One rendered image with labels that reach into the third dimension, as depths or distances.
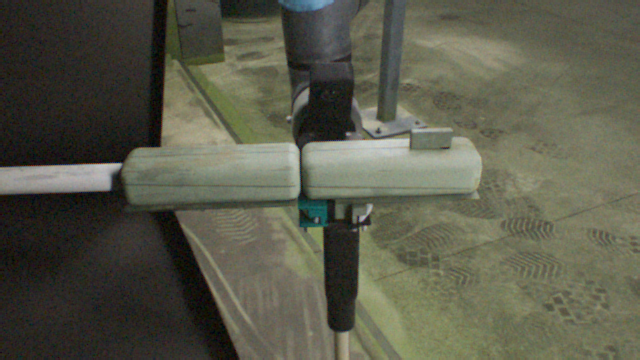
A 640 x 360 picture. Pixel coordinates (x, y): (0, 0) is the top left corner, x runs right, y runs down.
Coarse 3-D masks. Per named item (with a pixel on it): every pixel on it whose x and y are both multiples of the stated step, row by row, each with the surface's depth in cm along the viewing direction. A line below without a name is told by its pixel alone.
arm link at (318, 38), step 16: (288, 0) 67; (304, 0) 66; (320, 0) 65; (336, 0) 66; (352, 0) 71; (288, 16) 68; (304, 16) 66; (320, 16) 66; (336, 16) 67; (352, 16) 73; (288, 32) 69; (304, 32) 68; (320, 32) 67; (336, 32) 68; (288, 48) 71; (304, 48) 69; (320, 48) 68; (336, 48) 69; (288, 64) 72; (304, 64) 70
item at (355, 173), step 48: (240, 144) 48; (288, 144) 48; (336, 144) 47; (384, 144) 47; (432, 144) 46; (0, 192) 47; (48, 192) 47; (144, 192) 46; (192, 192) 46; (240, 192) 46; (288, 192) 46; (336, 192) 46; (384, 192) 46; (432, 192) 46; (336, 240) 50; (336, 288) 53
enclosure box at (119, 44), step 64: (0, 0) 49; (64, 0) 51; (128, 0) 53; (0, 64) 51; (64, 64) 54; (128, 64) 56; (0, 128) 54; (64, 128) 57; (128, 128) 59; (0, 256) 48; (64, 256) 50; (128, 256) 51; (192, 256) 50; (0, 320) 42; (64, 320) 43; (128, 320) 44; (192, 320) 45
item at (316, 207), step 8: (304, 200) 48; (312, 200) 48; (320, 200) 48; (304, 208) 47; (312, 208) 47; (320, 208) 47; (304, 216) 49; (312, 216) 47; (320, 216) 47; (304, 224) 48; (312, 224) 48; (320, 224) 48
